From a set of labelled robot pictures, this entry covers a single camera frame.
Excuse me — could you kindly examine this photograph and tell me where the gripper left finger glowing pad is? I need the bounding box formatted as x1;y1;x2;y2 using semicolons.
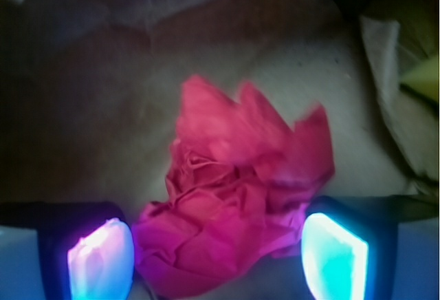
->
1;202;134;299

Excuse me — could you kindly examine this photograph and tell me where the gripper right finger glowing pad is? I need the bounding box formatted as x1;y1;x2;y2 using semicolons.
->
301;195;439;299

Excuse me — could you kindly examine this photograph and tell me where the red paper ball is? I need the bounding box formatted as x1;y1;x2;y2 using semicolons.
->
132;75;335;299

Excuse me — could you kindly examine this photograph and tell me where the yellow sponge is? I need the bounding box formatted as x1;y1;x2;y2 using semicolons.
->
400;54;439;104

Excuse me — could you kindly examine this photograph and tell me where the brown paper bag bin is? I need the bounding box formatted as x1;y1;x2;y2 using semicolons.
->
1;0;439;217

